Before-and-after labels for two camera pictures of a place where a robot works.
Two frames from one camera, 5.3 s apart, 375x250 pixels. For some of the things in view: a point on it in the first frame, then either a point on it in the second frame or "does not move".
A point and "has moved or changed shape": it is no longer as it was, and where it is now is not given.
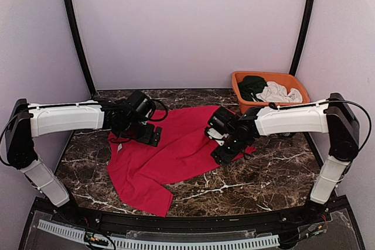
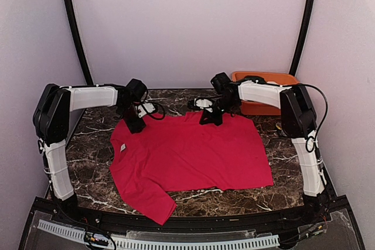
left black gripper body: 140,136 to 128,117
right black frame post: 312,1 does not move
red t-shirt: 140,171 has moved or changed shape
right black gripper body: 235,146 to 218,118
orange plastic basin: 285,79 does not move
